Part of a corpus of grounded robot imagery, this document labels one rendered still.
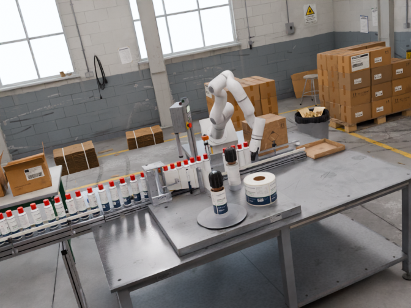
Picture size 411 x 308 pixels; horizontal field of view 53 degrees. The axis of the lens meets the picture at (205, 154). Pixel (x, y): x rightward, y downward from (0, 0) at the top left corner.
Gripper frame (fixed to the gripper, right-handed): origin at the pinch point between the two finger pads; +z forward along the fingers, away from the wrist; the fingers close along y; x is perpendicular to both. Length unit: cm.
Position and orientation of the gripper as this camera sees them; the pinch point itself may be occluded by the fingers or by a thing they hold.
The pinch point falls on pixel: (252, 157)
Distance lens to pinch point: 323.4
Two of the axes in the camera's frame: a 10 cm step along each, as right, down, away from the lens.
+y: 3.7, 2.5, -8.9
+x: 9.1, 0.6, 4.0
